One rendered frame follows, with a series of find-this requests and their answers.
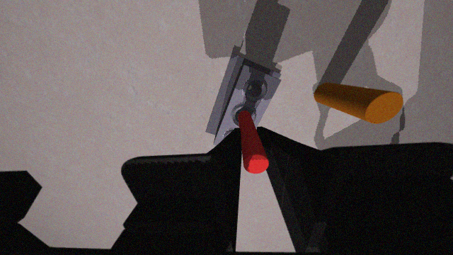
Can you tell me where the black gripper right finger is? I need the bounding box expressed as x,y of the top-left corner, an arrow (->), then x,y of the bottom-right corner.
257,127 -> 453,252

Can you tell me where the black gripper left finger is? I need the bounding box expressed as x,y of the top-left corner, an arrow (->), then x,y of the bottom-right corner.
121,128 -> 242,251

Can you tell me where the orange-brown cylinder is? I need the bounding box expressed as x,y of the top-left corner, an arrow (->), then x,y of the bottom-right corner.
314,82 -> 403,124

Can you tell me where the red peg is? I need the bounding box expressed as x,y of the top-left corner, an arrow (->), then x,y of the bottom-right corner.
238,110 -> 269,174

